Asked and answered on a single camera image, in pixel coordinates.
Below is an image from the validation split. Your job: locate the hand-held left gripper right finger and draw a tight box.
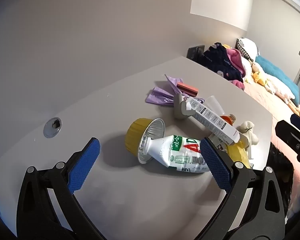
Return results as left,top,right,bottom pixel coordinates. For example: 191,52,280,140
195,137,287,240

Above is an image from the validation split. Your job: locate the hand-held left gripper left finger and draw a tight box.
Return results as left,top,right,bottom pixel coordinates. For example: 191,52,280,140
16,137,105,240

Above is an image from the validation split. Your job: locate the yellow wrapper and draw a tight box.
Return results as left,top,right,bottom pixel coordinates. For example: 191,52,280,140
225,140,252,169

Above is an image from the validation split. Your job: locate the crushed white plastic bottle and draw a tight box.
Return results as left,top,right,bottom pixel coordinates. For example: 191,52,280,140
139,134,212,173

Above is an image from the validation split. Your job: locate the orange bottle cap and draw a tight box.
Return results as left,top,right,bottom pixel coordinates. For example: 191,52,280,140
220,114,237,127

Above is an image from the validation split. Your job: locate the yellow foil baking cup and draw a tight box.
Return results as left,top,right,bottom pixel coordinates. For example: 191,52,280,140
125,117,166,164

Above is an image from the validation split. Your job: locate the bed with salmon sheet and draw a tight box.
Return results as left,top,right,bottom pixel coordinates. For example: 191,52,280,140
244,77,300,145

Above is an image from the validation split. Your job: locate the long white carton box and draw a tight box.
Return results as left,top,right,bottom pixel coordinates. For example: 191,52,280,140
185,96,240,146

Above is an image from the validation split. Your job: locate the white crumpled tissue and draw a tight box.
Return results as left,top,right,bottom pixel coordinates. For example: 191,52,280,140
236,120,259,159

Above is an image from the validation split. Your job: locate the white goose plush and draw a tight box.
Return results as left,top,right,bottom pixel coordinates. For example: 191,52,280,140
251,61,300,117

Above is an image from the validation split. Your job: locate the teal pillow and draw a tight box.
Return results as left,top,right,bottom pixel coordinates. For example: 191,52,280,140
255,55,300,104

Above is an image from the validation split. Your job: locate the clear plastic cup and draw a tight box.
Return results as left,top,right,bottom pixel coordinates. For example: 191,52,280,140
205,95,225,117

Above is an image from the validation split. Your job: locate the yellow duck plush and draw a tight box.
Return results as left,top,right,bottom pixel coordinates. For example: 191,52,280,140
251,70,265,84

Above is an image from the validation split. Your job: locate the white dotted cloth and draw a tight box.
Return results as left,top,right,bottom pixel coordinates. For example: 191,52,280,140
241,56,253,80

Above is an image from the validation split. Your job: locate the small orange box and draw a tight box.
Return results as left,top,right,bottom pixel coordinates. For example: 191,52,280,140
177,82,199,97

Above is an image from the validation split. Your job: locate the purple plastic bag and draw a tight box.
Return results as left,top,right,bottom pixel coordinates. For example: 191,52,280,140
145,74,205,108

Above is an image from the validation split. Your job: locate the patchwork pillow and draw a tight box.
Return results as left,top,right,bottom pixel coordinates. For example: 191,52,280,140
236,38,259,62

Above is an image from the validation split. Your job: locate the pink fleece blanket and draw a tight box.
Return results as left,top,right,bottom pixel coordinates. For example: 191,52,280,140
224,47,248,78

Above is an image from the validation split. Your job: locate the navy printed blanket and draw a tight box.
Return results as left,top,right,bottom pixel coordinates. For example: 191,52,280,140
201,42,243,80

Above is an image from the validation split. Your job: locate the silver desk cable grommet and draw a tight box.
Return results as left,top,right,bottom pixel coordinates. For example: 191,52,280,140
43,117,63,138

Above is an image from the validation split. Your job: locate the black wall socket panel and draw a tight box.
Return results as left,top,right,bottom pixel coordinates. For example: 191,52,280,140
187,45,205,60

